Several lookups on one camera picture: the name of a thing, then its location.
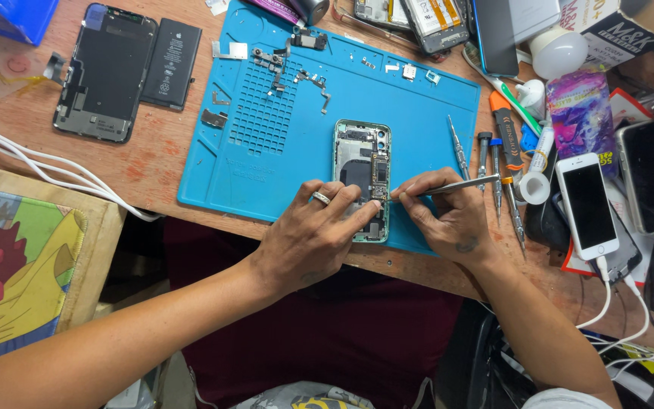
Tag person's left hand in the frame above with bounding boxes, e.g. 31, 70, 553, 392
250, 180, 382, 302

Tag person's right hand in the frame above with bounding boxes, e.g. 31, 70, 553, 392
390, 167, 501, 269

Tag metal tweezers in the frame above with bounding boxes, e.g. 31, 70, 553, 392
383, 174, 501, 203

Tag green phone body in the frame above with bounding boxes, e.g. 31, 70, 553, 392
332, 119, 392, 244

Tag yellow ringed precision screwdriver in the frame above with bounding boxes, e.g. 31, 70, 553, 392
500, 175, 528, 260

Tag blue capped precision screwdriver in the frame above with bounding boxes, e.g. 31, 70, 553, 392
488, 137, 504, 227

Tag dark grey precision screwdriver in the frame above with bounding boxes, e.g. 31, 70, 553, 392
477, 131, 494, 192

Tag silver precision screwdriver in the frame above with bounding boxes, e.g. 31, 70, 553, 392
447, 114, 471, 182

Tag white tape roll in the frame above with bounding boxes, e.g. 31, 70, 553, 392
517, 170, 552, 206

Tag maroon shorts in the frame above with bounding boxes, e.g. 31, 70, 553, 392
162, 217, 465, 409

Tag blue silicone repair mat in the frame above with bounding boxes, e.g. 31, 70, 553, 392
177, 0, 481, 256

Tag orange black opener tool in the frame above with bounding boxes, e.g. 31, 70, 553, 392
488, 90, 527, 173

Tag blue plastic pry tool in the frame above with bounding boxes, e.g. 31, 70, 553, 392
519, 123, 540, 152

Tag white glue tube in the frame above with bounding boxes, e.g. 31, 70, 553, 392
528, 125, 556, 175

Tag white smartphone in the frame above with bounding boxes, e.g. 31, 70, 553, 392
554, 151, 621, 262

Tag green white toothbrush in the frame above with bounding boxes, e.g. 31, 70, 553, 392
462, 44, 544, 138

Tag black bag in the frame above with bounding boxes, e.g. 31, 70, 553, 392
434, 300, 539, 409

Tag small white bottle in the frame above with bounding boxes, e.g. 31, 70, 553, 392
515, 79, 547, 121

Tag grey printed shirt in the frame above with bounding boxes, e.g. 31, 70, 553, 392
229, 379, 374, 409

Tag small dark metal plate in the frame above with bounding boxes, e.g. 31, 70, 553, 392
200, 108, 229, 129

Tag pink purple glass packet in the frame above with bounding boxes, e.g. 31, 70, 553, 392
545, 70, 619, 178

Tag black glossy smartphone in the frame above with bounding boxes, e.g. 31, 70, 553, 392
470, 0, 521, 78

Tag silver smartphone with black screen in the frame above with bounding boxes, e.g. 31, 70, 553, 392
613, 120, 654, 235

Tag white light bulb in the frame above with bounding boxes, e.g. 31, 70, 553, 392
527, 25, 589, 81

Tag opened phone with orange-striped battery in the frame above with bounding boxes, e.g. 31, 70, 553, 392
400, 0, 471, 56

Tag wooden board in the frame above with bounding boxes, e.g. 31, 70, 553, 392
0, 159, 128, 337

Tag silver metal shield plate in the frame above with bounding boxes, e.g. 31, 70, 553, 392
212, 41, 249, 61

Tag silver grey device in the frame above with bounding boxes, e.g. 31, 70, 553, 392
508, 0, 562, 45

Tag opened phone with white battery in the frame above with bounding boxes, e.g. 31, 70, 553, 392
353, 0, 414, 33

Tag black phone battery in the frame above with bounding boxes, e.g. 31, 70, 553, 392
140, 17, 203, 112

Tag dark metal cylinder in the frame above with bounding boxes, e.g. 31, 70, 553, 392
289, 0, 331, 27

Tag printed cardboard box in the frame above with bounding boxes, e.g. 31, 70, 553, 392
559, 0, 654, 73

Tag detached black phone screen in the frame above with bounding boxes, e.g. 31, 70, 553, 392
52, 3, 160, 144

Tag colourful printed mat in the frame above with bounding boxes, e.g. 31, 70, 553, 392
0, 184, 88, 371

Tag clear plastic film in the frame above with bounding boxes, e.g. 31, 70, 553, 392
0, 23, 68, 101

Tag blue box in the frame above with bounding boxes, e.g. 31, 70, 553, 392
0, 0, 60, 47

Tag thin flex cable with sensors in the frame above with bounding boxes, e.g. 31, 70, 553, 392
295, 69, 333, 116

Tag grey flex cable assembly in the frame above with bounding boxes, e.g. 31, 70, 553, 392
250, 39, 293, 98

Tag white charging cables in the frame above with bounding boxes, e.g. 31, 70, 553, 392
574, 256, 654, 381

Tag bundle of white cables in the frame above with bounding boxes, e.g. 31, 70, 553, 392
0, 116, 161, 223

